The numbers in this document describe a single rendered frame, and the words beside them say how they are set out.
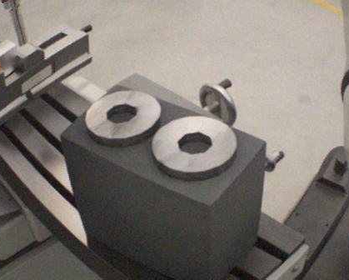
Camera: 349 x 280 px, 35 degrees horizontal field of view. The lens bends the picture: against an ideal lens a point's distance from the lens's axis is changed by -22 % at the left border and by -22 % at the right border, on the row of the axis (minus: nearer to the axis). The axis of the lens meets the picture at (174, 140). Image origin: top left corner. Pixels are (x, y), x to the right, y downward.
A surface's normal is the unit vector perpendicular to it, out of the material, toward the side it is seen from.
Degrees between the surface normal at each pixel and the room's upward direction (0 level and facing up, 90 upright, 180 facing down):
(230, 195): 90
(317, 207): 0
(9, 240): 90
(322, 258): 0
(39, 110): 0
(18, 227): 90
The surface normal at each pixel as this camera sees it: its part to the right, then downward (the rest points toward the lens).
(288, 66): -0.07, -0.77
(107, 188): -0.58, 0.54
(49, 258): 0.69, 0.43
